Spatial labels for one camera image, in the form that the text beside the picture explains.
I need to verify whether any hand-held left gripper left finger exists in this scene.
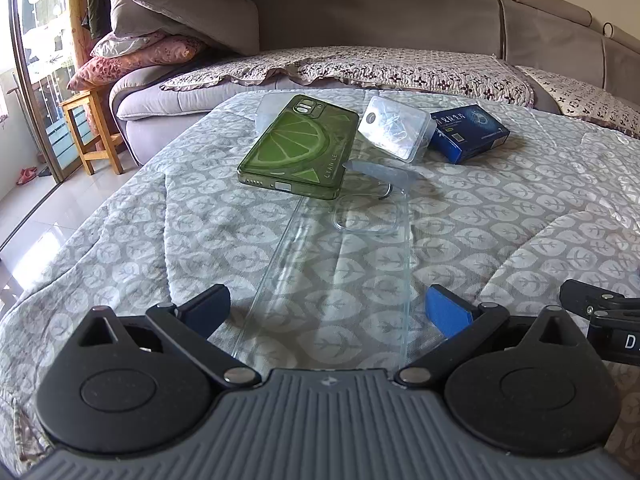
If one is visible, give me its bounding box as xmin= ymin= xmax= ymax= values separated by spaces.
xmin=75 ymin=284 xmax=262 ymax=389

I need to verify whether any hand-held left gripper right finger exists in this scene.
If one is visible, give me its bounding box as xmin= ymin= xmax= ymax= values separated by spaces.
xmin=395 ymin=284 xmax=601 ymax=390

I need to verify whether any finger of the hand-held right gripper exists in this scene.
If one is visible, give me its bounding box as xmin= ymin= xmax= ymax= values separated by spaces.
xmin=559 ymin=279 xmax=640 ymax=327

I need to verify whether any clear phone case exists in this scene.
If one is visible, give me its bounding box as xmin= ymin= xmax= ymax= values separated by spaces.
xmin=244 ymin=160 xmax=426 ymax=372

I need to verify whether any green lime-print phone case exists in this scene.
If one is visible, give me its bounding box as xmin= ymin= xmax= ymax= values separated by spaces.
xmin=237 ymin=94 xmax=361 ymax=202

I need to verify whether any clear plastic clip box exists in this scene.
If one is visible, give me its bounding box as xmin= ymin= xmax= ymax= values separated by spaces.
xmin=356 ymin=95 xmax=433 ymax=164

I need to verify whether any blue cardboard box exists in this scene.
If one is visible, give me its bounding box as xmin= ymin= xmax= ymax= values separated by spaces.
xmin=429 ymin=104 xmax=511 ymax=165

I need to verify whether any small clear plastic container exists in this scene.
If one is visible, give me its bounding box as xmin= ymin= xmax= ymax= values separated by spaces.
xmin=254 ymin=92 xmax=301 ymax=133

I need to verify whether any wooden stool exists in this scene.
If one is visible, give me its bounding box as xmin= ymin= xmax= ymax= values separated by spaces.
xmin=59 ymin=87 xmax=123 ymax=176

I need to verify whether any pink floral pillow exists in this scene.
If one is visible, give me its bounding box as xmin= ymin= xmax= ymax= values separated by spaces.
xmin=67 ymin=37 xmax=208 ymax=92

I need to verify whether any large floral sofa cover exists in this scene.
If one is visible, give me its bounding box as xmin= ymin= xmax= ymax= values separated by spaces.
xmin=160 ymin=45 xmax=536 ymax=107

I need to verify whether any white floral pillow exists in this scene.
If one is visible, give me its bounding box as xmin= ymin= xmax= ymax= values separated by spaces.
xmin=90 ymin=30 xmax=168 ymax=58

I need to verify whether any grey sofa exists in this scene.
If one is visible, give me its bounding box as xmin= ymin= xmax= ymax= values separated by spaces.
xmin=109 ymin=0 xmax=640 ymax=171

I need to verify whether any large grey cushion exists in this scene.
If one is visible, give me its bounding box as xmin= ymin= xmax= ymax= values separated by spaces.
xmin=132 ymin=0 xmax=260 ymax=57

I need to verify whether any small grey cushion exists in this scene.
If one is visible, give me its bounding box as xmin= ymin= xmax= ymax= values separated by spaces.
xmin=102 ymin=0 xmax=151 ymax=41

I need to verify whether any glass sliding door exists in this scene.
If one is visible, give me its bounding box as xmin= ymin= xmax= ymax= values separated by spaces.
xmin=0 ymin=0 xmax=76 ymax=186

